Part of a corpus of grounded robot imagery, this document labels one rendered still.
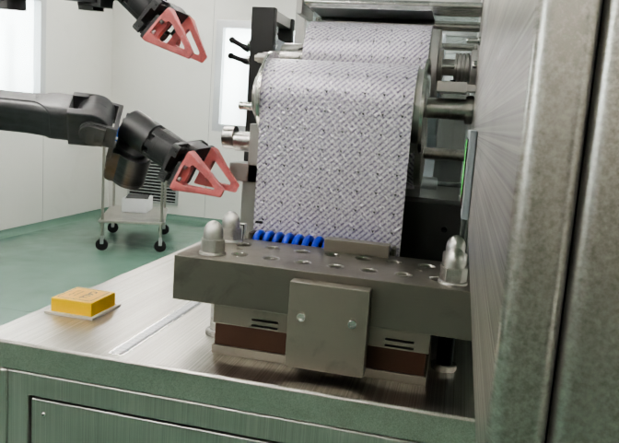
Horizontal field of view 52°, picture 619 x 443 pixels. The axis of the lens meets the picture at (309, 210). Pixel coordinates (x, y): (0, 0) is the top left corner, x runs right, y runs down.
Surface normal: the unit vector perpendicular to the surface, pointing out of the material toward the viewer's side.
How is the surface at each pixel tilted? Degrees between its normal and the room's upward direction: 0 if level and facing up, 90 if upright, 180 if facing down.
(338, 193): 90
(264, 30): 90
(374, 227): 90
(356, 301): 90
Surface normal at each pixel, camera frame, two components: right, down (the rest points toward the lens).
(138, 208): 0.04, 0.14
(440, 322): -0.23, 0.12
